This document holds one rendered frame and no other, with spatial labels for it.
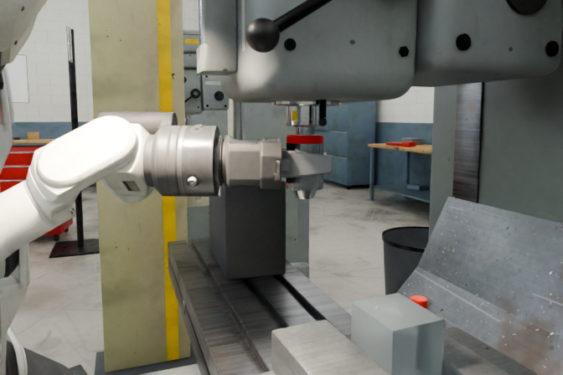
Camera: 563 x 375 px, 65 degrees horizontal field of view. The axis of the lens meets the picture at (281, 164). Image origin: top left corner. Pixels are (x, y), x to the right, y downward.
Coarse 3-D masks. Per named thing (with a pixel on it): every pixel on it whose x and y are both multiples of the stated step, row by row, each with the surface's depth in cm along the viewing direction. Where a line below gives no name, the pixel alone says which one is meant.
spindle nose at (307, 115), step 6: (288, 108) 53; (294, 108) 52; (300, 108) 52; (306, 108) 52; (312, 108) 52; (318, 108) 53; (288, 114) 53; (300, 114) 52; (306, 114) 52; (312, 114) 52; (318, 114) 53; (288, 120) 53; (300, 120) 52; (306, 120) 52; (312, 120) 52; (318, 120) 53
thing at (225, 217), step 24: (240, 192) 82; (264, 192) 84; (216, 216) 92; (240, 216) 83; (264, 216) 84; (216, 240) 94; (240, 240) 83; (264, 240) 85; (240, 264) 84; (264, 264) 85
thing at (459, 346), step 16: (448, 336) 40; (464, 336) 48; (448, 352) 37; (464, 352) 37; (480, 352) 45; (496, 352) 45; (448, 368) 36; (464, 368) 35; (480, 368) 35; (496, 368) 35; (512, 368) 42; (528, 368) 42
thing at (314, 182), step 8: (288, 144) 54; (296, 144) 53; (304, 144) 52; (312, 144) 53; (320, 144) 53; (312, 152) 53; (320, 152) 53; (312, 176) 53; (320, 176) 54; (288, 184) 54; (296, 184) 53; (304, 184) 53; (312, 184) 53; (320, 184) 54
